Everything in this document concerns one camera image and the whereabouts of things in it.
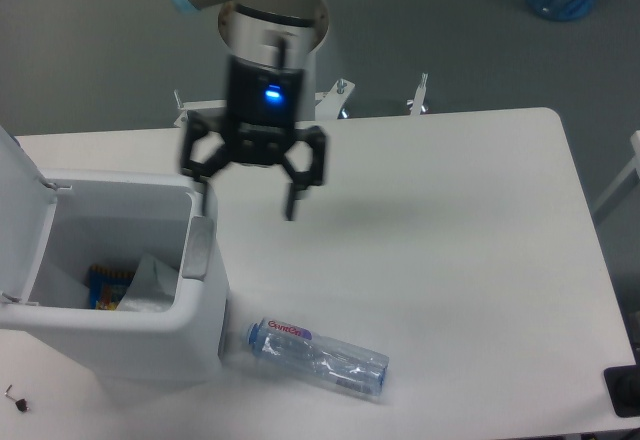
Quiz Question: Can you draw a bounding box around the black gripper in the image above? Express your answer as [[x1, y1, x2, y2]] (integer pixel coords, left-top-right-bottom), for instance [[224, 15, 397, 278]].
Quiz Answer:
[[179, 56, 328, 221]]

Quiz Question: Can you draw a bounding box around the clear plastic water bottle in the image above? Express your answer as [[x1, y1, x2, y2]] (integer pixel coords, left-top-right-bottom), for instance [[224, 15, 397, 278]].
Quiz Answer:
[[245, 317, 389, 397]]

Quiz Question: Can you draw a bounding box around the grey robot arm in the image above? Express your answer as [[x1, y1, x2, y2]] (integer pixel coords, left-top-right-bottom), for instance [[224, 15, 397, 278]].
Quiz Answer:
[[172, 0, 328, 220]]

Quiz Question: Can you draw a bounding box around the white trash can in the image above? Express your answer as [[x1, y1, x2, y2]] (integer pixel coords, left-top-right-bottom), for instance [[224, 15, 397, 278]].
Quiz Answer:
[[1, 134, 229, 382]]

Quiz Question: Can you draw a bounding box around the colourful snack wrapper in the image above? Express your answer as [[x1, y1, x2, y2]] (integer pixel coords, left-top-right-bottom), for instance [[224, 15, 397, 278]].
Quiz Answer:
[[89, 265, 135, 310]]

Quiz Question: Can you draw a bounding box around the black device at table edge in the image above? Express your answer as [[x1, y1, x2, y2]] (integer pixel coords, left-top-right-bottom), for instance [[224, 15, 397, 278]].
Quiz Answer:
[[603, 365, 639, 418]]

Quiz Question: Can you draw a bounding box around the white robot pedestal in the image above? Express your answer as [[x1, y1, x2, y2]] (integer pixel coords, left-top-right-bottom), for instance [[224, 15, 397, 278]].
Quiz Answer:
[[173, 0, 429, 128]]

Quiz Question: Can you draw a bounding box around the white frame at right edge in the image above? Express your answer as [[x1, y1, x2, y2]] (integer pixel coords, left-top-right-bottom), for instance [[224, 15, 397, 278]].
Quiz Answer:
[[591, 131, 639, 226]]

